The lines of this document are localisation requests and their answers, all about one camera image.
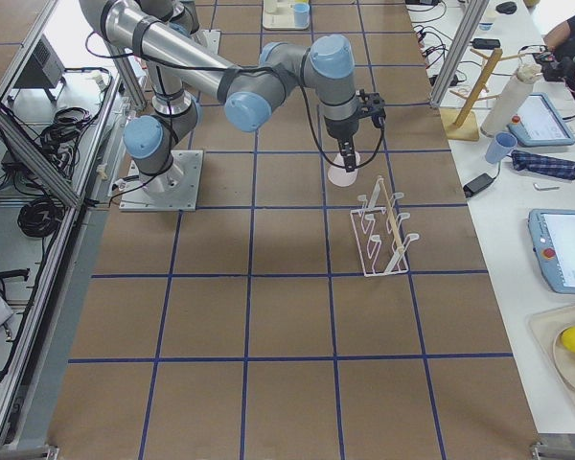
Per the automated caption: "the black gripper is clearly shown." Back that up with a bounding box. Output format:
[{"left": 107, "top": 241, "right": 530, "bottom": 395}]
[{"left": 324, "top": 117, "right": 359, "bottom": 173}]

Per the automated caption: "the pink plastic cup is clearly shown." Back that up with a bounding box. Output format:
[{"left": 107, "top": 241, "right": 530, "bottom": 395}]
[{"left": 327, "top": 153, "right": 358, "bottom": 187}]

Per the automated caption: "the wooden cup stand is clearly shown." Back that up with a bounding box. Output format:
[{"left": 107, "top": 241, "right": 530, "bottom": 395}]
[{"left": 440, "top": 47, "right": 521, "bottom": 142}]

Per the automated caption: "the blue plastic cup near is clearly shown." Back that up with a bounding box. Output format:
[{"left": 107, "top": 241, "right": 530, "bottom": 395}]
[{"left": 292, "top": 2, "right": 311, "bottom": 30}]

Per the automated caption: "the blue cup on desk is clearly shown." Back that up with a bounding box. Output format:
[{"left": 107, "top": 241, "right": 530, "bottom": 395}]
[{"left": 484, "top": 131, "right": 518, "bottom": 164}]

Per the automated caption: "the black power adapter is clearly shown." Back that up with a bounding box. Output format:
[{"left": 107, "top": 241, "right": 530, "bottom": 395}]
[{"left": 463, "top": 173, "right": 495, "bottom": 198}]

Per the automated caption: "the cream rectangular tray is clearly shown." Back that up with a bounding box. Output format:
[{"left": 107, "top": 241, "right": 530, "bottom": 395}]
[{"left": 262, "top": 0, "right": 310, "bottom": 31}]

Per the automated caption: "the beige water bottle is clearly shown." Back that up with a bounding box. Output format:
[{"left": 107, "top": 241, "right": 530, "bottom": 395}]
[{"left": 480, "top": 63, "right": 542, "bottom": 137}]

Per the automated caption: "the blue teach pendant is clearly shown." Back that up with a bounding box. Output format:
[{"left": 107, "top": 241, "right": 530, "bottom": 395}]
[
  {"left": 507, "top": 93, "right": 575, "bottom": 147},
  {"left": 528, "top": 209, "right": 575, "bottom": 294}
]

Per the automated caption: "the cream plate with fruit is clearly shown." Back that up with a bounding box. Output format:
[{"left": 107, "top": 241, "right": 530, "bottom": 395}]
[{"left": 529, "top": 302, "right": 575, "bottom": 397}]

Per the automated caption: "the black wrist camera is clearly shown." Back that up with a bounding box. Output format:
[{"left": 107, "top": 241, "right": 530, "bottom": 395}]
[{"left": 356, "top": 89, "right": 386, "bottom": 129}]

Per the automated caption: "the white wire rack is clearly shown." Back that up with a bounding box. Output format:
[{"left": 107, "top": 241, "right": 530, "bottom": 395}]
[{"left": 350, "top": 175, "right": 420, "bottom": 277}]

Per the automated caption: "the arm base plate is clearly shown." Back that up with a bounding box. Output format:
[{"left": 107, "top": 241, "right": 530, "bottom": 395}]
[
  {"left": 119, "top": 149, "right": 204, "bottom": 212},
  {"left": 191, "top": 29, "right": 221, "bottom": 55}
]

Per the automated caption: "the aluminium frame post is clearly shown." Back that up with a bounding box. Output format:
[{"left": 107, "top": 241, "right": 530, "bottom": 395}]
[{"left": 429, "top": 0, "right": 489, "bottom": 108}]

